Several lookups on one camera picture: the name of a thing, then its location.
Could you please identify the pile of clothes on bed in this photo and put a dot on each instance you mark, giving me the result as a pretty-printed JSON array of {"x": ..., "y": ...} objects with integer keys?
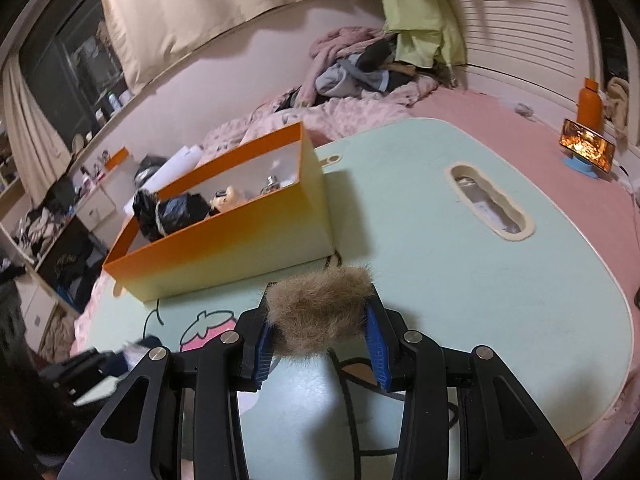
[{"x": 349, "y": 61}]

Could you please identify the white fur scrunchie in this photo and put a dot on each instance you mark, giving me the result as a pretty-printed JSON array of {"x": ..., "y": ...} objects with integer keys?
[{"x": 133, "y": 354}]

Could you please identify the white-haired chibi figurine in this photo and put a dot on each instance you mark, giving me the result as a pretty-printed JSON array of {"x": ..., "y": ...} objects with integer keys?
[{"x": 227, "y": 199}]

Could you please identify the small orange box on desk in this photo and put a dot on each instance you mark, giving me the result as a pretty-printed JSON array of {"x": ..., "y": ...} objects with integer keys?
[{"x": 116, "y": 159}]

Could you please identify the green hanging cloth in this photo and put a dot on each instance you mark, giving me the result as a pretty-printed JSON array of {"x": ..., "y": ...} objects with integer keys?
[{"x": 427, "y": 32}]

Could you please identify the brown fur scrunchie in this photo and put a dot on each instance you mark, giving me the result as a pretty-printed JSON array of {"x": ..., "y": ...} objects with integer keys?
[{"x": 312, "y": 312}]

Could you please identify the orange gradient storage box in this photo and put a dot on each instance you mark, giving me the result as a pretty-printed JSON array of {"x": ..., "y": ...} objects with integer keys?
[{"x": 269, "y": 232}]

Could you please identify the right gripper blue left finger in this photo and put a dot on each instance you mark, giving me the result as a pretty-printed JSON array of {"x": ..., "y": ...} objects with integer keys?
[{"x": 137, "y": 435}]

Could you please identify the phone on blue stand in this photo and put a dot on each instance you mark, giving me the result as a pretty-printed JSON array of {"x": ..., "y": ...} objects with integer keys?
[{"x": 587, "y": 151}]

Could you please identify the pink floral quilt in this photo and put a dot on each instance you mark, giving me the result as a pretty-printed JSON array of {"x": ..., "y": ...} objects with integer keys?
[{"x": 333, "y": 120}]

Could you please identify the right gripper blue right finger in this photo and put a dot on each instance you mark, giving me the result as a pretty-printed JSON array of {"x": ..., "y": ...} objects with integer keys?
[{"x": 503, "y": 434}]

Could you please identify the white drawer desk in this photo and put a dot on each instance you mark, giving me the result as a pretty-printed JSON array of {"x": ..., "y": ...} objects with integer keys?
[{"x": 102, "y": 210}]

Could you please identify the orange water bottle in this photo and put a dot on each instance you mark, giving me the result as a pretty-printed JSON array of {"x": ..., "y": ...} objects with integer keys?
[{"x": 590, "y": 106}]

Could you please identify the silver metal clip mirror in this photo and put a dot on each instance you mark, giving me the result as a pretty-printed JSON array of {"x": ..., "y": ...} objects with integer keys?
[{"x": 272, "y": 184}]

